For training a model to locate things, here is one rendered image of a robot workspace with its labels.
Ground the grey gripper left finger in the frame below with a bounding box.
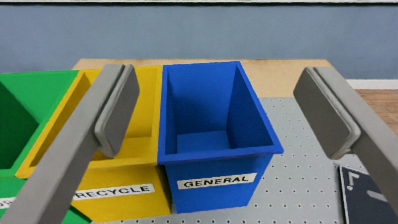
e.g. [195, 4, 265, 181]
[0, 63, 140, 224]

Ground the grey perforated base plate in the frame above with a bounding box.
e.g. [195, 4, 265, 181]
[91, 97, 367, 224]

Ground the green returns bin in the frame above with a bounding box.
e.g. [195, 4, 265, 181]
[0, 70, 92, 224]

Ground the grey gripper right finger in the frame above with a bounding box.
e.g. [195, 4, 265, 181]
[293, 66, 398, 216]

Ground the blue bin labelled general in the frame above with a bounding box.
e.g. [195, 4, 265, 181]
[157, 61, 284, 214]

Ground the yellow recycling bin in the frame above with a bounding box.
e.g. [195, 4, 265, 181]
[15, 65, 171, 223]

